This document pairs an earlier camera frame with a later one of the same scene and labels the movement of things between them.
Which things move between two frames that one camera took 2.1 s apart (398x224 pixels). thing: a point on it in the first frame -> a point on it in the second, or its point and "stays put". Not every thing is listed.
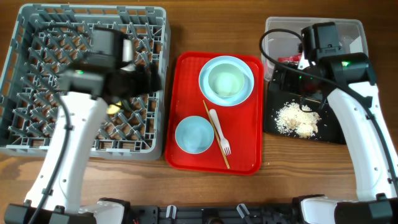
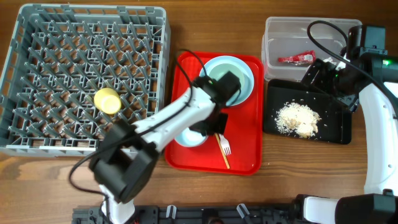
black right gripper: (287, 84) -> (326, 70)
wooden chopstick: (216, 132) stays put
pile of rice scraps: (290, 121) stays put
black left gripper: (146, 87) -> (219, 127)
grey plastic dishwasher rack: (45, 40) stays put
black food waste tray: (282, 116) stays put
